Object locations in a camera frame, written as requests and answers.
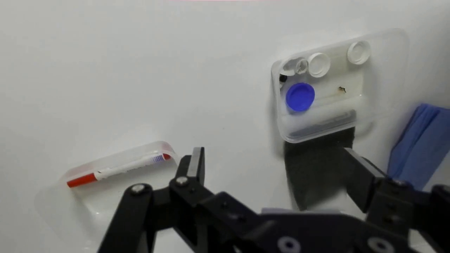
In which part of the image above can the blue cloth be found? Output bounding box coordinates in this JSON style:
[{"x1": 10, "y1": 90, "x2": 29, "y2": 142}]
[{"x1": 387, "y1": 103, "x2": 450, "y2": 192}]

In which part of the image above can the clear plastic cap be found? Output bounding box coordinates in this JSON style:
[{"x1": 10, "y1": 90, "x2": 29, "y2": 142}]
[{"x1": 280, "y1": 58, "x2": 310, "y2": 79}]

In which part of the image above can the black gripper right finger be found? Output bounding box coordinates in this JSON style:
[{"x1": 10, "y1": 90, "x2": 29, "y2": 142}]
[{"x1": 344, "y1": 148, "x2": 450, "y2": 253}]

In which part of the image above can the red and white marker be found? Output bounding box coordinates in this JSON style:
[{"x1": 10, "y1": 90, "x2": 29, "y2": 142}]
[{"x1": 67, "y1": 152, "x2": 173, "y2": 190}]

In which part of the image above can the blue bottle cap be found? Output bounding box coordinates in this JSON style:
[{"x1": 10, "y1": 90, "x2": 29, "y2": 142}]
[{"x1": 286, "y1": 82, "x2": 317, "y2": 114}]

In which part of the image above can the clear container with marker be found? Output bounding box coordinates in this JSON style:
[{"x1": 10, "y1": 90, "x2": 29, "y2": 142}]
[{"x1": 34, "y1": 140, "x2": 182, "y2": 237}]

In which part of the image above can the black scouring pad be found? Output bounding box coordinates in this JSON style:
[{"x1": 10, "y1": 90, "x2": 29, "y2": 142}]
[{"x1": 283, "y1": 127, "x2": 372, "y2": 213}]

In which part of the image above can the white bottle cap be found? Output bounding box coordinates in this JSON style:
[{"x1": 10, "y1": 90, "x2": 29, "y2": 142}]
[
  {"x1": 346, "y1": 40, "x2": 372, "y2": 67},
  {"x1": 307, "y1": 52, "x2": 332, "y2": 79}
]

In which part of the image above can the clear container with bottle caps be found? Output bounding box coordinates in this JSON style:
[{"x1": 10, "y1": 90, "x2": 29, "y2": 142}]
[{"x1": 270, "y1": 29, "x2": 410, "y2": 145}]

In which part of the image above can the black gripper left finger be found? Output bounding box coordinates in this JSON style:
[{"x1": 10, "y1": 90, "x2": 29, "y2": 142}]
[{"x1": 97, "y1": 147, "x2": 265, "y2": 253}]

